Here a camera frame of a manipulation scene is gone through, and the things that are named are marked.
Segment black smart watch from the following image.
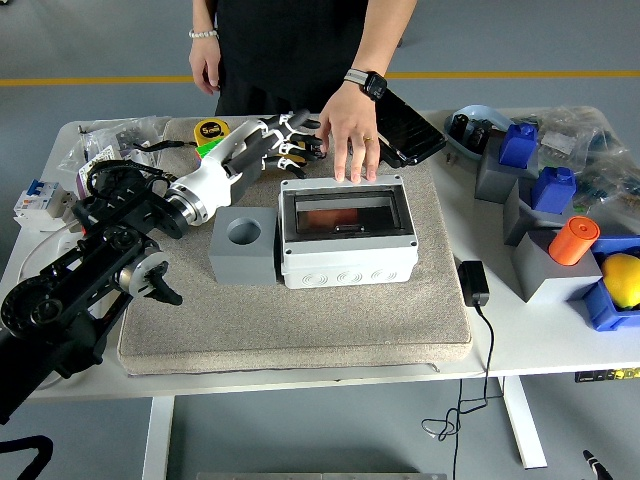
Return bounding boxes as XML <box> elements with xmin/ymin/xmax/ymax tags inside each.
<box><xmin>343</xmin><ymin>68</ymin><xmax>389</xmax><ymax>101</ymax></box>

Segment grey-brown mat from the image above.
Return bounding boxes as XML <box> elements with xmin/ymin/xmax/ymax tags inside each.
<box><xmin>117</xmin><ymin>115</ymin><xmax>475</xmax><ymax>377</ymax></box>

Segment person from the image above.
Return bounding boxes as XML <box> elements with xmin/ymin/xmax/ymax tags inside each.
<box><xmin>214</xmin><ymin>0</ymin><xmax>396</xmax><ymax>119</ymax></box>

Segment white blue circuit breaker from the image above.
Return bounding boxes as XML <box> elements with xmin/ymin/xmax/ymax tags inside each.
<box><xmin>12</xmin><ymin>178</ymin><xmax>77</xmax><ymax>232</ymax></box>

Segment white cable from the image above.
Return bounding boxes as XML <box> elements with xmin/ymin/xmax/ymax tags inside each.
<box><xmin>18</xmin><ymin>219</ymin><xmax>84</xmax><ymax>284</ymax></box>

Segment black power adapter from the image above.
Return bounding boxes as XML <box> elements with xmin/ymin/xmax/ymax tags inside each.
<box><xmin>457</xmin><ymin>259</ymin><xmax>491</xmax><ymax>307</ymax></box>

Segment person's left hand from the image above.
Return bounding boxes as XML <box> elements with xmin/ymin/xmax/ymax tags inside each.
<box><xmin>317</xmin><ymin>82</ymin><xmax>384</xmax><ymax>184</ymax></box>

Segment black table height controller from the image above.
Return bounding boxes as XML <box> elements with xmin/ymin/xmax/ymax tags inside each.
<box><xmin>573</xmin><ymin>367</ymin><xmax>640</xmax><ymax>384</ymax></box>

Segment yellow lemon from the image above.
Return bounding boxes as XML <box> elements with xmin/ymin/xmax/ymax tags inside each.
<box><xmin>599</xmin><ymin>252</ymin><xmax>640</xmax><ymax>309</ymax></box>

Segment light blue bowl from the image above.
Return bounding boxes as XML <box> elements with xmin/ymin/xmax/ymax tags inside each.
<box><xmin>443</xmin><ymin>103</ymin><xmax>516</xmax><ymax>164</ymax></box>

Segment black adapter cord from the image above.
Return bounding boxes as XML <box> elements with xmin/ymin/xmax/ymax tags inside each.
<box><xmin>421</xmin><ymin>302</ymin><xmax>507</xmax><ymax>480</ymax></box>

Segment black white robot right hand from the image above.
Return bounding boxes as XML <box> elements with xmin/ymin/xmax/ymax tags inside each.
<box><xmin>582</xmin><ymin>448</ymin><xmax>612</xmax><ymax>480</ymax></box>

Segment grey block with round hole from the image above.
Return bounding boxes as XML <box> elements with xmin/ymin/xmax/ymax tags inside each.
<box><xmin>208</xmin><ymin>204</ymin><xmax>280</xmax><ymax>287</ymax></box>

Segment clear bag of parts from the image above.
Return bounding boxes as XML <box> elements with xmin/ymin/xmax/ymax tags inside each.
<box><xmin>537</xmin><ymin>103</ymin><xmax>629</xmax><ymax>169</ymax></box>

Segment black lanyard strap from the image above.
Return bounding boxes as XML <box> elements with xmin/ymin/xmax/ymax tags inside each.
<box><xmin>133</xmin><ymin>139</ymin><xmax>197</xmax><ymax>151</ymax></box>

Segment black hard case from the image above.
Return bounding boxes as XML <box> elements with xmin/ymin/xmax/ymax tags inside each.
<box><xmin>374</xmin><ymin>87</ymin><xmax>447</xmax><ymax>169</ymax></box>

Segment white power strip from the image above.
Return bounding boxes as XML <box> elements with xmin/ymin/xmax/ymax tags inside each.
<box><xmin>47</xmin><ymin>230</ymin><xmax>89</xmax><ymax>266</ymax></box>

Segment grey electrical box with lid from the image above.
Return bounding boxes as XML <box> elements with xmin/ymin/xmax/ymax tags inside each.
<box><xmin>277</xmin><ymin>173</ymin><xmax>420</xmax><ymax>290</ymax></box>

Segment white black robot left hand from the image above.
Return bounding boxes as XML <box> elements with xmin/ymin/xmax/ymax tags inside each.
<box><xmin>187</xmin><ymin>110</ymin><xmax>325</xmax><ymax>222</ymax></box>

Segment blue plastic bin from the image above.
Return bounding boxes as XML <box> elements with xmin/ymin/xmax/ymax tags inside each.
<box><xmin>579</xmin><ymin>234</ymin><xmax>640</xmax><ymax>332</ymax></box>

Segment clear bag of dark components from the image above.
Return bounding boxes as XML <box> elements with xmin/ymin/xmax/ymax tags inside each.
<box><xmin>574</xmin><ymin>144</ymin><xmax>640</xmax><ymax>236</ymax></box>

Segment grey holder block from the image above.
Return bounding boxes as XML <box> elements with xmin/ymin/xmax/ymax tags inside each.
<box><xmin>510</xmin><ymin>229</ymin><xmax>604</xmax><ymax>304</ymax></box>
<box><xmin>502</xmin><ymin>177</ymin><xmax>576</xmax><ymax>247</ymax></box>
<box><xmin>473</xmin><ymin>135</ymin><xmax>541</xmax><ymax>205</ymax></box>

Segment white breaker in purple package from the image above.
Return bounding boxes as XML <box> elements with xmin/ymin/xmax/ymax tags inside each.
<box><xmin>74</xmin><ymin>144</ymin><xmax>121</xmax><ymax>196</ymax></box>

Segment clear plastic bags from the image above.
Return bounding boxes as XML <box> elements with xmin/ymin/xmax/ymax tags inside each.
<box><xmin>57</xmin><ymin>115</ymin><xmax>174</xmax><ymax>176</ymax></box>

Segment person's right hand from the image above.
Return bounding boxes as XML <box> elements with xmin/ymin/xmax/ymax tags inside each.
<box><xmin>188</xmin><ymin>34</ymin><xmax>224</xmax><ymax>96</ymax></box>

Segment white table leg with foot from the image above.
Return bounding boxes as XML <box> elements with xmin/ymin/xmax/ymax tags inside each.
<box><xmin>497</xmin><ymin>375</ymin><xmax>549</xmax><ymax>470</ymax></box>

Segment blue bottle-shaped block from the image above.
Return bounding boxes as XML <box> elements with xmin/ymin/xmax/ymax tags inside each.
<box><xmin>529</xmin><ymin>165</ymin><xmax>576</xmax><ymax>214</ymax></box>
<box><xmin>498</xmin><ymin>122</ymin><xmax>539</xmax><ymax>169</ymax></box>

